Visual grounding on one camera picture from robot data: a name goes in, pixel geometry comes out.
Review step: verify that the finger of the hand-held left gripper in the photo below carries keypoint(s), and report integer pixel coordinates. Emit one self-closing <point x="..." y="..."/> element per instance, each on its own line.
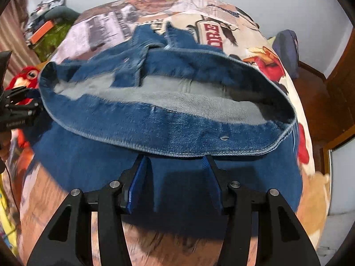
<point x="20" y="94"/>
<point x="26" y="110"/>

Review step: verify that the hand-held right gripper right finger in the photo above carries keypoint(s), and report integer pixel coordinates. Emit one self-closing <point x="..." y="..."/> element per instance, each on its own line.
<point x="212" y="180"/>

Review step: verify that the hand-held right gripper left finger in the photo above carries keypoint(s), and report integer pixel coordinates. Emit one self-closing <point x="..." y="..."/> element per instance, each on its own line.
<point x="136" y="188"/>

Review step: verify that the blue denim jacket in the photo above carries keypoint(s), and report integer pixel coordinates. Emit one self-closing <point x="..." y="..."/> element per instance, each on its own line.
<point x="166" y="124"/>

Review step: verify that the person's left hand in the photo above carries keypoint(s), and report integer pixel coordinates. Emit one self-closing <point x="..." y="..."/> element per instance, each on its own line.
<point x="5" y="144"/>

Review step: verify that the red plush toy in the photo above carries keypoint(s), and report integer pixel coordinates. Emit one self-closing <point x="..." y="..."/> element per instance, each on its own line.
<point x="25" y="77"/>

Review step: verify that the striped brown curtain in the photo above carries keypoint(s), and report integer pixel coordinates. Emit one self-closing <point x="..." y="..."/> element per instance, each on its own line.
<point x="16" y="47"/>

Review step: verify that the green patterned cloth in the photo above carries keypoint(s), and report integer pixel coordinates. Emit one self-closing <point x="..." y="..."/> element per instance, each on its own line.
<point x="55" y="38"/>

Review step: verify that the orange box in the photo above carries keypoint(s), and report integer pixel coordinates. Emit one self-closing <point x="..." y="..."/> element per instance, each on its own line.
<point x="41" y="32"/>

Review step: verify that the pile of clutter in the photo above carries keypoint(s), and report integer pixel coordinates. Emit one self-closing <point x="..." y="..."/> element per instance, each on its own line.
<point x="44" y="8"/>

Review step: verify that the dark grey plush cushion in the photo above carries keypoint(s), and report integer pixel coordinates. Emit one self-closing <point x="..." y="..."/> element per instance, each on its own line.
<point x="62" y="13"/>

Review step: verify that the yellow cloth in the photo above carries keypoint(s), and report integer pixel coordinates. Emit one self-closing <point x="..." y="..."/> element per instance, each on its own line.
<point x="5" y="213"/>

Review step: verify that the printed blanket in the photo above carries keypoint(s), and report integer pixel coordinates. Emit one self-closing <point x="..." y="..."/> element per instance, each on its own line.
<point x="111" y="25"/>

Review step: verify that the white heart-print sliding door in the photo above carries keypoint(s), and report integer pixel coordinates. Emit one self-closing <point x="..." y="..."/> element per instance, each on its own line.
<point x="342" y="180"/>

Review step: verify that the grey backpack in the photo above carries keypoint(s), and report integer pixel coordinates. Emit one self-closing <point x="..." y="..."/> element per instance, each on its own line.
<point x="285" y="52"/>

